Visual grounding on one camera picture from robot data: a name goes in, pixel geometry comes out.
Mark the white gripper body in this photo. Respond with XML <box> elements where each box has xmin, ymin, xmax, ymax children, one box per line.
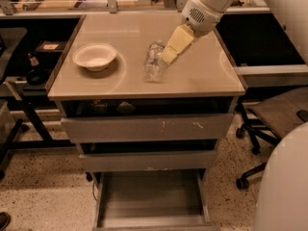
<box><xmin>182</xmin><ymin>0</ymin><xmax>223</xmax><ymax>38</ymax></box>

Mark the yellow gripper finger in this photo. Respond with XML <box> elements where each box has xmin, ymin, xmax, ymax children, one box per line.
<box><xmin>161</xmin><ymin>24</ymin><xmax>194</xmax><ymax>64</ymax></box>

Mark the black round object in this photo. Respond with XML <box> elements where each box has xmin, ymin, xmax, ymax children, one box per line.
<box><xmin>26</xmin><ymin>68</ymin><xmax>48</xmax><ymax>85</ymax></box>

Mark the black shoe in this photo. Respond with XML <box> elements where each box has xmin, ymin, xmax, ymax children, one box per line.
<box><xmin>0</xmin><ymin>212</ymin><xmax>11</xmax><ymax>231</ymax></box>

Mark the grey top drawer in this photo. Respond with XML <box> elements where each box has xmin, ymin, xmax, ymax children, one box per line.
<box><xmin>62</xmin><ymin>114</ymin><xmax>233</xmax><ymax>143</ymax></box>

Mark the clear plastic water bottle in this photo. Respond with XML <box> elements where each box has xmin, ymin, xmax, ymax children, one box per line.
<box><xmin>142</xmin><ymin>40</ymin><xmax>165</xmax><ymax>82</ymax></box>

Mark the grey middle drawer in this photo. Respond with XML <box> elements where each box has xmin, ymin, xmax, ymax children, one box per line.
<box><xmin>80</xmin><ymin>150</ymin><xmax>217</xmax><ymax>172</ymax></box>

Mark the white paper bowl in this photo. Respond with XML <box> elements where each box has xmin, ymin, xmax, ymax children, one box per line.
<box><xmin>72</xmin><ymin>43</ymin><xmax>117</xmax><ymax>71</ymax></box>

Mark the grey drawer cabinet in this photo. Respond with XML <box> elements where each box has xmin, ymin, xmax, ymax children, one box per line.
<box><xmin>44</xmin><ymin>12</ymin><xmax>248</xmax><ymax>231</ymax></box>

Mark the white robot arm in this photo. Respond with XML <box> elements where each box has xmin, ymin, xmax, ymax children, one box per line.
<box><xmin>163</xmin><ymin>0</ymin><xmax>308</xmax><ymax>231</ymax></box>

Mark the black desk frame left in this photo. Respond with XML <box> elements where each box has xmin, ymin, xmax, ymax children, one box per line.
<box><xmin>0</xmin><ymin>77</ymin><xmax>76</xmax><ymax>181</ymax></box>

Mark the black office chair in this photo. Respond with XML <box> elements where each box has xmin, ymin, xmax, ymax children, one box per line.
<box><xmin>235</xmin><ymin>86</ymin><xmax>308</xmax><ymax>192</ymax></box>

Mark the grey open bottom drawer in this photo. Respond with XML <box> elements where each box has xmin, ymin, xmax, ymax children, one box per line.
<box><xmin>92</xmin><ymin>169</ymin><xmax>220</xmax><ymax>231</ymax></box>

